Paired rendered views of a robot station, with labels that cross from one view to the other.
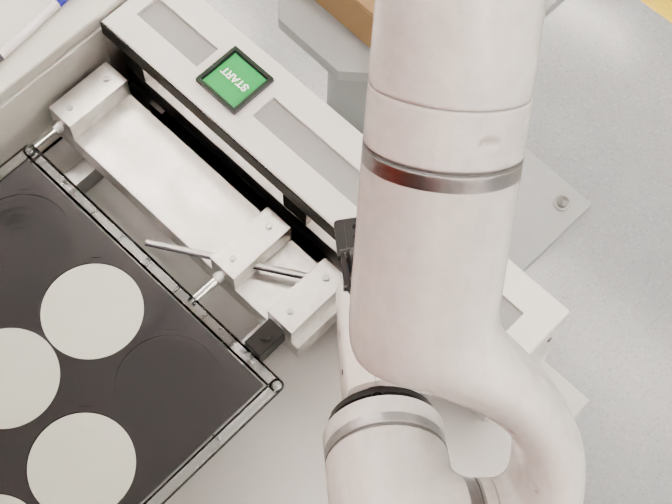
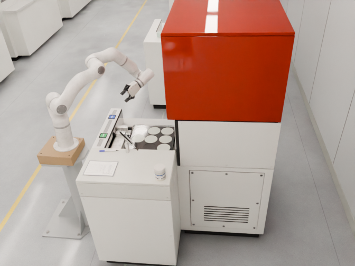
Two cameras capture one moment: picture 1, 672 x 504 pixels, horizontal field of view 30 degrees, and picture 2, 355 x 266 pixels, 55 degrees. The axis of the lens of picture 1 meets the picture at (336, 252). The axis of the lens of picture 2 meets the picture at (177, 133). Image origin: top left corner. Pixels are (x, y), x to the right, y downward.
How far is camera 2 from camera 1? 263 cm
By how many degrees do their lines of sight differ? 69
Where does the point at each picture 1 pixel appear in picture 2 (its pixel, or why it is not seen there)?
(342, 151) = (105, 125)
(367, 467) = (142, 76)
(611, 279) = not seen: hidden behind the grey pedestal
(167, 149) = (113, 146)
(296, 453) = not seen: hidden behind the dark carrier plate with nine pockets
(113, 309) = (136, 137)
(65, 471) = (155, 131)
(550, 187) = (61, 205)
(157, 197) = (120, 144)
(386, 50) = (121, 55)
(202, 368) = (137, 129)
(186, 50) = (102, 141)
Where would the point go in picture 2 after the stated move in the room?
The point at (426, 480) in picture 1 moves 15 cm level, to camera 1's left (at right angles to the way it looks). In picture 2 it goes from (140, 74) to (150, 81)
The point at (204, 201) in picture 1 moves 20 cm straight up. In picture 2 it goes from (117, 141) to (113, 120)
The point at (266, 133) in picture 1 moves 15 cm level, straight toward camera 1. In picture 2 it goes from (108, 131) to (123, 123)
